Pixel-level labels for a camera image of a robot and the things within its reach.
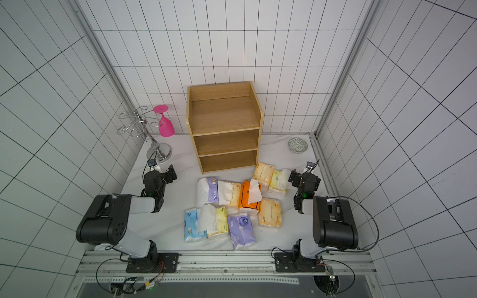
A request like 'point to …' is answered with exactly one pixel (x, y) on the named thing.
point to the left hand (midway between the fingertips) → (164, 169)
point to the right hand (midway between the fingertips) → (298, 169)
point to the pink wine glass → (166, 127)
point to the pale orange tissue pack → (270, 213)
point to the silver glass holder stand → (136, 120)
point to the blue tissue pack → (191, 231)
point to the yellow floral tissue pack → (213, 219)
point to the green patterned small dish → (297, 145)
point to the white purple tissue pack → (207, 191)
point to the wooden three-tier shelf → (226, 122)
